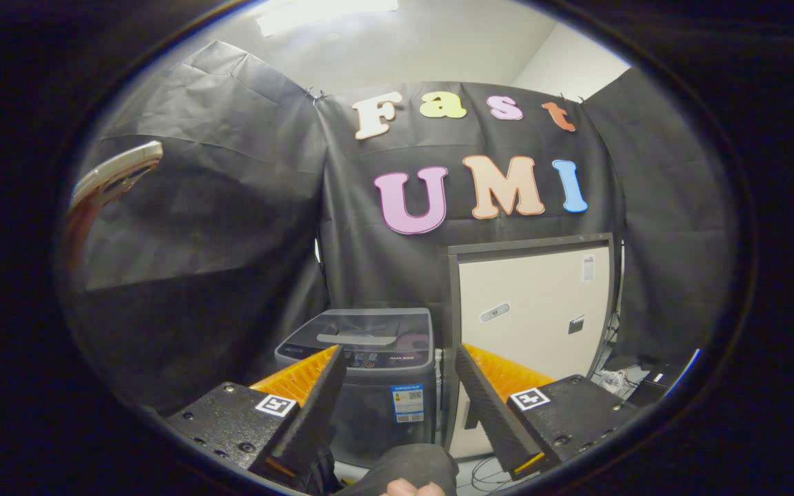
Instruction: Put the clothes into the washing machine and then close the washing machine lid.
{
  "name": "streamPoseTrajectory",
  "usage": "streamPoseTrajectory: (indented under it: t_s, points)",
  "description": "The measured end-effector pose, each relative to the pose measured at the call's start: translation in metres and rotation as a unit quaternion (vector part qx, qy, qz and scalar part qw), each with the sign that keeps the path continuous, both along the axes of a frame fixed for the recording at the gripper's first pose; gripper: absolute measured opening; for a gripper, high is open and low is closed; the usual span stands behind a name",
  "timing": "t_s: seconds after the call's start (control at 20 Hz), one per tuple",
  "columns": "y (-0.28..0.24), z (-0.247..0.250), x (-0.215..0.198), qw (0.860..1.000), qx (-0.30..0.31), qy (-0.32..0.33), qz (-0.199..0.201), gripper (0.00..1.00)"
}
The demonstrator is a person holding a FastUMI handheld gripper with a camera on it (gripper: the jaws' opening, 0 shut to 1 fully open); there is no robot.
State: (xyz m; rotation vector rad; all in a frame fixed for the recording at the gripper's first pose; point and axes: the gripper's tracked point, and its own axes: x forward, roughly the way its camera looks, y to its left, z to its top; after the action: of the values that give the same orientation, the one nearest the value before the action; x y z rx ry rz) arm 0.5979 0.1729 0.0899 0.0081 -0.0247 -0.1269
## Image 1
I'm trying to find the grey washing machine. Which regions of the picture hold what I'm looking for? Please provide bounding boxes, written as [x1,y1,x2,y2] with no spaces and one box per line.
[274,308,437,466]

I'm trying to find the hanging black cables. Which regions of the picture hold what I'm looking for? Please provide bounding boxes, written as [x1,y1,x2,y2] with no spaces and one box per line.
[593,310,625,373]

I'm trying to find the black backdrop cloth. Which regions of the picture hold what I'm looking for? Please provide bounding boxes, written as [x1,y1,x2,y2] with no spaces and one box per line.
[66,40,739,414]

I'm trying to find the black box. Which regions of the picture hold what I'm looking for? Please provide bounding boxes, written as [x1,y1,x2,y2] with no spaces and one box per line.
[628,362,684,407]

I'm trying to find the grey drain hose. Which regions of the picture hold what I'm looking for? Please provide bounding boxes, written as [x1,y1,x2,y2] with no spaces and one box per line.
[435,348,447,442]

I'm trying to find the crumpled clear plastic bag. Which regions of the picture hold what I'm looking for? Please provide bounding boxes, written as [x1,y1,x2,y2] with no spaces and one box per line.
[597,369,635,393]

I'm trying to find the floor cables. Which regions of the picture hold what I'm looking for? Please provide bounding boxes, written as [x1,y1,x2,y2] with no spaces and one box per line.
[469,455,530,493]

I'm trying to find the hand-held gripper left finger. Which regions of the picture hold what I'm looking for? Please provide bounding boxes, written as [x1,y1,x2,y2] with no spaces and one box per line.
[151,344,347,483]

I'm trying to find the smartphone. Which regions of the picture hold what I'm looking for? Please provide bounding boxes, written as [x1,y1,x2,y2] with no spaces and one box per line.
[70,141,163,207]

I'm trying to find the beige cabinet with dark frame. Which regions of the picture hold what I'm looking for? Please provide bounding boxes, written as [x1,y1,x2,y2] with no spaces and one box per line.
[447,233,615,461]

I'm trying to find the person's dark trouser leg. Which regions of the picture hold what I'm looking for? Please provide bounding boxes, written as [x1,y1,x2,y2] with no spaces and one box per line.
[301,441,460,496]

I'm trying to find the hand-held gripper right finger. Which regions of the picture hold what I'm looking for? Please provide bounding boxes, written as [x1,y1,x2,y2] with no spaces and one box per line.
[455,343,639,482]

